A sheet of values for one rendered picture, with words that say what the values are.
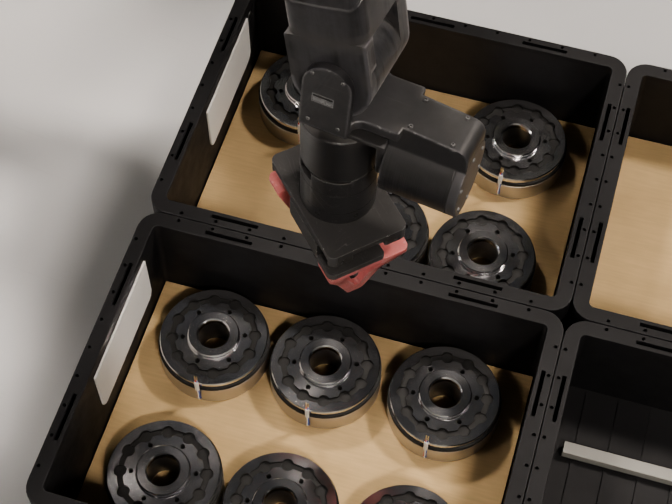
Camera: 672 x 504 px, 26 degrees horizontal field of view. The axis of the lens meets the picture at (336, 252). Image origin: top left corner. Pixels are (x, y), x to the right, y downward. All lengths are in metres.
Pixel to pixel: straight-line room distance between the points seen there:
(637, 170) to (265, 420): 0.47
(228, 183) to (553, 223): 0.33
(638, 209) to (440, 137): 0.55
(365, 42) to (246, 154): 0.60
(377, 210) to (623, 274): 0.43
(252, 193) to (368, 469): 0.32
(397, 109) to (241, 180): 0.53
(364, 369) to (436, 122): 0.42
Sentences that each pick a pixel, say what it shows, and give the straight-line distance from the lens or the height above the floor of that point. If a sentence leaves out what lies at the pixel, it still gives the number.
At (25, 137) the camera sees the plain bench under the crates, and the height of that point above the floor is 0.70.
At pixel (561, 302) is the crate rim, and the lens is 1.31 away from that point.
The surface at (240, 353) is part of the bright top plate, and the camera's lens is 1.35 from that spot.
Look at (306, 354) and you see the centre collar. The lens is 1.34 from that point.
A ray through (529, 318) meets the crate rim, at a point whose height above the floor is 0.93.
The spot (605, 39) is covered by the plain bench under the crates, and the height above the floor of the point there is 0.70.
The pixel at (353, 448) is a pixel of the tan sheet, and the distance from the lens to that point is 1.34.
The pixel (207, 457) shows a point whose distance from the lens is 1.32.
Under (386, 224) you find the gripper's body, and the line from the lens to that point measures 1.08.
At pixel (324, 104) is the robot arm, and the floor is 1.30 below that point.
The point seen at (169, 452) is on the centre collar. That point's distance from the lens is 1.31.
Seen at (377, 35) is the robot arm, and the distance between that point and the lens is 0.95.
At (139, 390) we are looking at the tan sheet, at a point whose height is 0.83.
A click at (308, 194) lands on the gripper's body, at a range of 1.06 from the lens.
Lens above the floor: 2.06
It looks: 59 degrees down
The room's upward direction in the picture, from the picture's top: straight up
